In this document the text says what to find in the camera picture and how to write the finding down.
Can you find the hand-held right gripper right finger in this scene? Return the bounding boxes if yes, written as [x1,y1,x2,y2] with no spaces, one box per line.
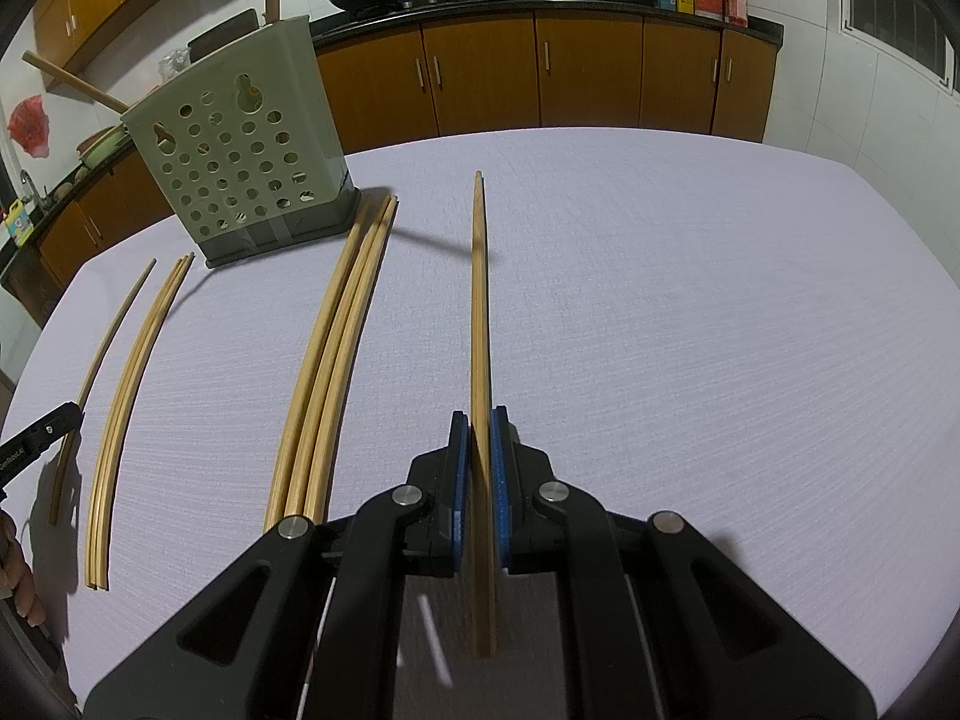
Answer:
[490,406,878,720]

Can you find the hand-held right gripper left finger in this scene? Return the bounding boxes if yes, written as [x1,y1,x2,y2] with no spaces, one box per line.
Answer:
[82,411,470,720]

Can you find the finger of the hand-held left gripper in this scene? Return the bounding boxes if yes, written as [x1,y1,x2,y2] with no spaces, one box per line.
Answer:
[0,403,82,486]

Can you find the grey perforated utensil holder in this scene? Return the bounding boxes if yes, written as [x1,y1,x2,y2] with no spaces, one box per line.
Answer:
[120,13,361,269]

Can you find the person's left hand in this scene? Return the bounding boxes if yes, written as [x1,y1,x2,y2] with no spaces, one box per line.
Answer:
[0,514,47,627]

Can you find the yellow detergent bottle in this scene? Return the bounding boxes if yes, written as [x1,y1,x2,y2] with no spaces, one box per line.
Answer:
[4,199,35,248]

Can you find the green basin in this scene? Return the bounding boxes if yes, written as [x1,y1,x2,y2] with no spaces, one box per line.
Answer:
[79,124,132,170]

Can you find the hanging red plastic bag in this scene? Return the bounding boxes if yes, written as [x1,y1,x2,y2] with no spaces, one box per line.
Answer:
[7,94,52,158]

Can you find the wooden base cabinet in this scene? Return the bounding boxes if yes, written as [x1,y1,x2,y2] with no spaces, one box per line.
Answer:
[30,7,777,301]

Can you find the dark cutting board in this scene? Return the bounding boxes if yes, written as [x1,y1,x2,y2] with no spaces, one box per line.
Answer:
[186,7,260,61]

